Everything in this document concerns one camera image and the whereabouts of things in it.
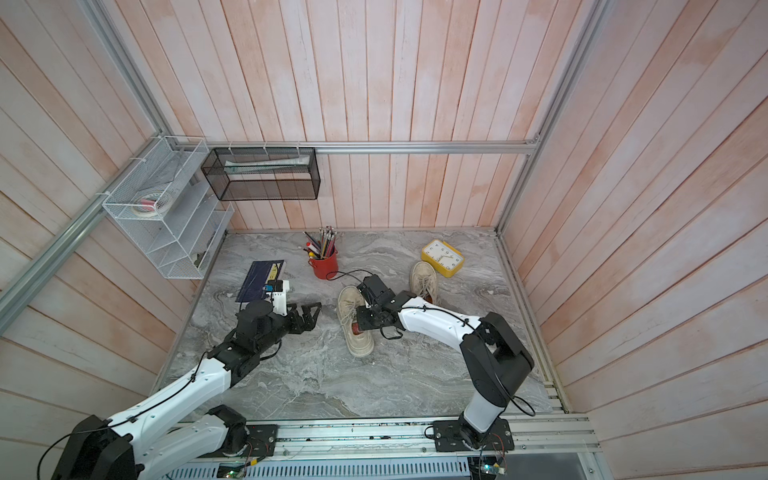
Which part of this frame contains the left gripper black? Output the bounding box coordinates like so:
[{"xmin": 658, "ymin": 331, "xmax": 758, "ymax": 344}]
[{"xmin": 256, "ymin": 302, "xmax": 322, "ymax": 353}]

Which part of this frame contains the beige sneaker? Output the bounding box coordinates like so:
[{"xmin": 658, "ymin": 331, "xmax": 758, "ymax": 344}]
[
  {"xmin": 336, "ymin": 286, "xmax": 375, "ymax": 358},
  {"xmin": 410, "ymin": 261, "xmax": 438, "ymax": 304}
]

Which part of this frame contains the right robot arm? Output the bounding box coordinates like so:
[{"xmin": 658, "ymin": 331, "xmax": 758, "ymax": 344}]
[{"xmin": 353, "ymin": 275, "xmax": 535, "ymax": 453}]

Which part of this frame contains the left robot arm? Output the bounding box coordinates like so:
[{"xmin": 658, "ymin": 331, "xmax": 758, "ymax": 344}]
[{"xmin": 52, "ymin": 300, "xmax": 322, "ymax": 479}]

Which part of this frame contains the red pen cup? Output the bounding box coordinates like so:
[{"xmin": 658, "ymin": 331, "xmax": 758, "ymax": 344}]
[{"xmin": 308, "ymin": 250, "xmax": 338, "ymax": 280}]

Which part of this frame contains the dark blue book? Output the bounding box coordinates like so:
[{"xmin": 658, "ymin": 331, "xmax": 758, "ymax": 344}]
[{"xmin": 236, "ymin": 260, "xmax": 284, "ymax": 304}]

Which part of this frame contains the pens and pencils bunch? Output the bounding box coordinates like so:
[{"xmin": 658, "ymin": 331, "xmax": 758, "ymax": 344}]
[{"xmin": 303, "ymin": 226, "xmax": 337, "ymax": 260}]

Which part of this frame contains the yellow alarm clock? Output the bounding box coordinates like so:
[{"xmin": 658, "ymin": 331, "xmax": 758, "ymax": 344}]
[{"xmin": 421, "ymin": 239, "xmax": 464, "ymax": 278}]

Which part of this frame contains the tape roll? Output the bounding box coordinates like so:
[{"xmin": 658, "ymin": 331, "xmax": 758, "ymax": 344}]
[{"xmin": 130, "ymin": 190, "xmax": 171, "ymax": 218}]

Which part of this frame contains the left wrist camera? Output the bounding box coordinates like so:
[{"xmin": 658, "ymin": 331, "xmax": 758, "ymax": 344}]
[{"xmin": 263, "ymin": 279, "xmax": 290, "ymax": 316}]

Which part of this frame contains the black mesh wall basket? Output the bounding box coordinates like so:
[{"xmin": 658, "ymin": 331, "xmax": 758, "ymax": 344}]
[{"xmin": 201, "ymin": 146, "xmax": 321, "ymax": 201}]

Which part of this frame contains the white wire wall shelf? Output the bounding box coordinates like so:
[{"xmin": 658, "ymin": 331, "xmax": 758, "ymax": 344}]
[{"xmin": 103, "ymin": 136, "xmax": 234, "ymax": 280}]

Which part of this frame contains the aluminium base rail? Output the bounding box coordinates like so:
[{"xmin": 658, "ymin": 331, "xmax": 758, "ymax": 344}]
[{"xmin": 167, "ymin": 415, "xmax": 601, "ymax": 466}]

